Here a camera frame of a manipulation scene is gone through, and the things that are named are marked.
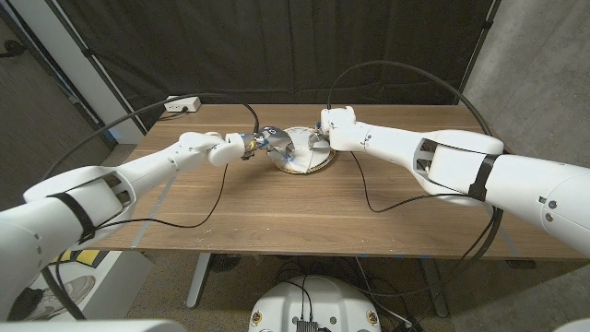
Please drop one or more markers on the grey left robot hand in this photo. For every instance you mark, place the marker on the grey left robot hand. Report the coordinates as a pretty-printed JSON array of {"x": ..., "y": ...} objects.
[{"x": 275, "y": 140}]

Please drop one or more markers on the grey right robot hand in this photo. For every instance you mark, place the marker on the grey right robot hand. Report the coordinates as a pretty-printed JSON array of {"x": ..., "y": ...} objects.
[{"x": 320, "y": 143}]

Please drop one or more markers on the round white plastic plate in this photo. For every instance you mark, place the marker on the round white plastic plate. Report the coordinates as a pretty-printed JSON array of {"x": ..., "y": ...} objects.
[{"x": 318, "y": 160}]

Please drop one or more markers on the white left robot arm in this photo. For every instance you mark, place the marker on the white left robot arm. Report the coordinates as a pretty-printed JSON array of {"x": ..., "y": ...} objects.
[{"x": 92, "y": 203}]

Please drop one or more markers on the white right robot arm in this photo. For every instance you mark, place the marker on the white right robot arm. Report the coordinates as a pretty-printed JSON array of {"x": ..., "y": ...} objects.
[{"x": 461, "y": 161}]

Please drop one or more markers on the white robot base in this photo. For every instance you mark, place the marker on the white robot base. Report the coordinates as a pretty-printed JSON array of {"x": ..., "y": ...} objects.
[{"x": 318, "y": 299}]

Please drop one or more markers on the black backdrop curtain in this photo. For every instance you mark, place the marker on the black backdrop curtain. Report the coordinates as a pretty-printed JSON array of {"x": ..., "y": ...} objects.
[{"x": 286, "y": 50}]

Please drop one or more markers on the white power strip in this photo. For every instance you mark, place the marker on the white power strip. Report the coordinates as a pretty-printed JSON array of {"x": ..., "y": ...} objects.
[{"x": 181, "y": 103}]

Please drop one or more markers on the black ribbed round object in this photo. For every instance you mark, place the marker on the black ribbed round object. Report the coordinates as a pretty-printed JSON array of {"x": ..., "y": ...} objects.
[{"x": 226, "y": 262}]

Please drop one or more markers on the grey table leg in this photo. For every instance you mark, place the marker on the grey table leg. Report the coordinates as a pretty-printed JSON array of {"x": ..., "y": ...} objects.
[
  {"x": 435, "y": 290},
  {"x": 199, "y": 281}
]

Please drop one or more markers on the small grey base device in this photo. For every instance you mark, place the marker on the small grey base device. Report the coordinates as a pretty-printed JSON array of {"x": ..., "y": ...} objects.
[{"x": 307, "y": 325}]

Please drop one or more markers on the black backdrop stand pole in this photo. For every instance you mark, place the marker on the black backdrop stand pole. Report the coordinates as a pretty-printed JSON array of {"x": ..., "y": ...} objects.
[
  {"x": 99, "y": 69},
  {"x": 477, "y": 48}
]

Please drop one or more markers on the white floor board yellow print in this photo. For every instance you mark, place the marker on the white floor board yellow print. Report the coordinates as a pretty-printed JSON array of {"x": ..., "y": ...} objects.
[{"x": 129, "y": 281}]

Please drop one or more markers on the grey white sneaker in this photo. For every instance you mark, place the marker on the grey white sneaker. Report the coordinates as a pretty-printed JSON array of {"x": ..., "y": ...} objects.
[{"x": 69, "y": 295}]

